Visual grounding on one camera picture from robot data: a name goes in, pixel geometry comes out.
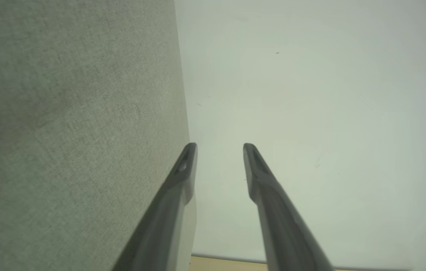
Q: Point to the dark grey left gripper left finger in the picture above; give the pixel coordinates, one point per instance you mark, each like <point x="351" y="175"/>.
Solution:
<point x="167" y="210"/>

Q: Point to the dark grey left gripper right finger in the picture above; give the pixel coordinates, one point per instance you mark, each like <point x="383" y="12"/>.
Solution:
<point x="277" y="218"/>

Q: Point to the grey wall baseboard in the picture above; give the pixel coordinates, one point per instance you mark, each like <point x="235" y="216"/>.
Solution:
<point x="235" y="259"/>

